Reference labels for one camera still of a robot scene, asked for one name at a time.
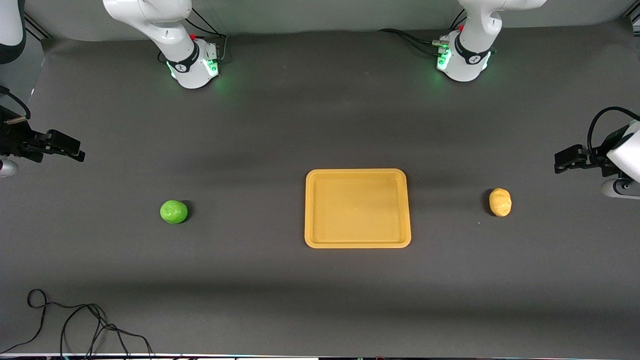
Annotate black right arm base cable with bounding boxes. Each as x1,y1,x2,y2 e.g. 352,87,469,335
158,7,229,65

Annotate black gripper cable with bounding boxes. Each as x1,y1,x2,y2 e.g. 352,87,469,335
587,106,640,157
0,85,32,126

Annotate black left arm base cable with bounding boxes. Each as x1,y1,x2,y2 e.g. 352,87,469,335
377,8,469,56

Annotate thin black loose cable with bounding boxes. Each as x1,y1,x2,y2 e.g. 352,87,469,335
0,288,156,359

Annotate green apple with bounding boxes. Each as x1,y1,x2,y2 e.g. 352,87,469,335
159,199,189,225

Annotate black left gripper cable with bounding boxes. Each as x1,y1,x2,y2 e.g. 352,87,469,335
587,106,640,157

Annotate yellow potato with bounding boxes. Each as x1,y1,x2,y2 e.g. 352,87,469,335
488,188,513,218

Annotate dark grey table mat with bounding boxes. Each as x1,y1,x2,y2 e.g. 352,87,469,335
0,17,640,357

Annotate yellow plastic tray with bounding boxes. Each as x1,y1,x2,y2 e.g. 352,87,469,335
304,168,412,249

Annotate black arm base cable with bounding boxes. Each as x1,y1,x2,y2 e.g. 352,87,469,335
377,8,469,56
158,7,229,65

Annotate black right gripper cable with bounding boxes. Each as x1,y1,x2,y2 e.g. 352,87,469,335
0,85,32,126

